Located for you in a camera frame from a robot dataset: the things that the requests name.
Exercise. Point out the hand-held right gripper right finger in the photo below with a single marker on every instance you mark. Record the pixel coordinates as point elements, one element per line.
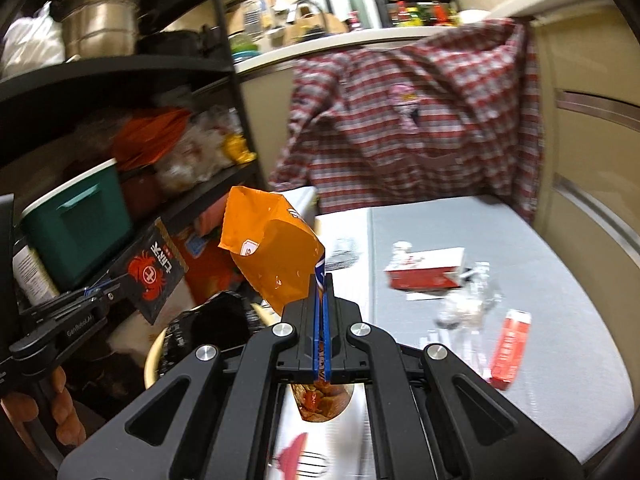
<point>329,340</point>

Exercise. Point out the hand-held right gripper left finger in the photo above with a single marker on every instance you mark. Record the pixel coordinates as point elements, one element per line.
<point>316,340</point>

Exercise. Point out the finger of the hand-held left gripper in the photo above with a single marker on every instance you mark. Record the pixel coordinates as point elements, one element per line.
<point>60,335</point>
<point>75,297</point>

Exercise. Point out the black packet with red crab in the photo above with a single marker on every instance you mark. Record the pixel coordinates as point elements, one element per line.
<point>150,275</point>

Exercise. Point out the orange snack bag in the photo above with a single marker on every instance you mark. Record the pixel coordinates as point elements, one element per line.
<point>270,250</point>

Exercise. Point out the beige bin with black liner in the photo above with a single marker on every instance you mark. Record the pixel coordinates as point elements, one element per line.
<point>215,320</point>

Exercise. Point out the person's left hand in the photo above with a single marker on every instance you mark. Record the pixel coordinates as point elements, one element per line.
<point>67,410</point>

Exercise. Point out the white labelled jar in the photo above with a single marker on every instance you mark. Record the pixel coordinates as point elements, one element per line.
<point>32,275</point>

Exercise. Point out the green container with white lid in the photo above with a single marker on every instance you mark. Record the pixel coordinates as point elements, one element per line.
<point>85,230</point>

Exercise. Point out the red and white box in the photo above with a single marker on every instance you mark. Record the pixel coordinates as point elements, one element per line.
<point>425,272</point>

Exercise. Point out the clear plastic wrapper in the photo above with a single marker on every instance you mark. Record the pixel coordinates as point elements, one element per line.
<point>457,352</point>

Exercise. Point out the orange box with blue label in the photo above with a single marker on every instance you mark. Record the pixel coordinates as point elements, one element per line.
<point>210,265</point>

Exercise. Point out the white lidded bin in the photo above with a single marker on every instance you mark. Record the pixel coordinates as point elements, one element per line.
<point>300,200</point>

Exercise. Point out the clear plastic bottle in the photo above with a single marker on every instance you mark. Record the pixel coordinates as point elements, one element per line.
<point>475,295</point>

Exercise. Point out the orange-red plastic bag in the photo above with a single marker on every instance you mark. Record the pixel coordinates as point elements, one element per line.
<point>150,135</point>

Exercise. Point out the small red box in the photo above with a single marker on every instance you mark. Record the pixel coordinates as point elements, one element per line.
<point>510,350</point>

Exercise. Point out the clear plastic bags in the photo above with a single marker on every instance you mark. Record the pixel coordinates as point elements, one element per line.
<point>195,160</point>

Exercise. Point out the red plaid shirt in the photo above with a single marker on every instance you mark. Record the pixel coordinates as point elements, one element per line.
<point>400,160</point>

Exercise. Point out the yellow plastic item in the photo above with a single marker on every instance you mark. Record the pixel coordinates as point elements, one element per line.
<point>236,149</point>

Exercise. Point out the white plastic bag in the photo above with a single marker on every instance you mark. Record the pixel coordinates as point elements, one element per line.
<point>30,45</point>

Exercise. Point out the black shelf rack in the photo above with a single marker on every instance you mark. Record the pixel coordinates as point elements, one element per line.
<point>150,67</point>

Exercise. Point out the metal pot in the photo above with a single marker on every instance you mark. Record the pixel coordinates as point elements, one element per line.
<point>100,15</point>

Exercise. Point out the black pan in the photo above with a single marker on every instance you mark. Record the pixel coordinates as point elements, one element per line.
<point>170,42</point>

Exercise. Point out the green bowl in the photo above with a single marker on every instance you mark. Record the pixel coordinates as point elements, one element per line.
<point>244,49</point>

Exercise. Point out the brown paper bag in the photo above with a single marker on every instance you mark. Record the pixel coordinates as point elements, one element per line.
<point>310,25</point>

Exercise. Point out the rack of condiment bottles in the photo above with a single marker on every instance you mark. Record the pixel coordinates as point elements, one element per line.
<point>420,7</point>

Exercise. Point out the beige kitchen cabinet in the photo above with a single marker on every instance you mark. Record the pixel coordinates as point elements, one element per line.
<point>590,70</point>

